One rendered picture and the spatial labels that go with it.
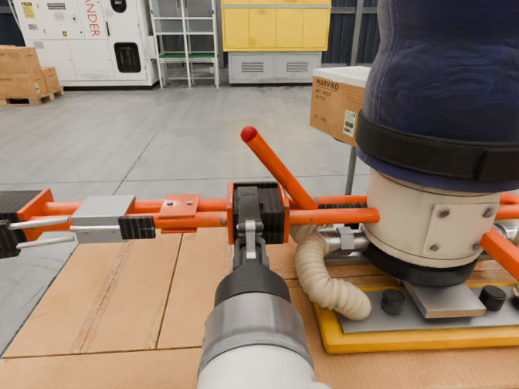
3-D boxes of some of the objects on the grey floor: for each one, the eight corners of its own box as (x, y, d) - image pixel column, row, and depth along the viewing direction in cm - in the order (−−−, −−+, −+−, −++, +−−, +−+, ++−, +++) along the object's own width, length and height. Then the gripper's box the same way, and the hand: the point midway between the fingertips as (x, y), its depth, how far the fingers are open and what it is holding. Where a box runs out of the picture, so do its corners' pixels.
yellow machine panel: (316, 79, 827) (325, -43, 712) (324, 86, 747) (336, -50, 632) (225, 80, 815) (219, -43, 700) (224, 87, 734) (218, -52, 620)
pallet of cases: (65, 94, 670) (52, 44, 628) (38, 106, 579) (21, 49, 537) (1, 95, 663) (-16, 45, 621) (-36, 106, 572) (-59, 49, 530)
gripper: (205, 251, 27) (220, 150, 48) (217, 383, 34) (225, 246, 55) (299, 247, 27) (273, 149, 48) (290, 380, 35) (270, 245, 56)
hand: (248, 212), depth 49 cm, fingers closed on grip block, 4 cm apart
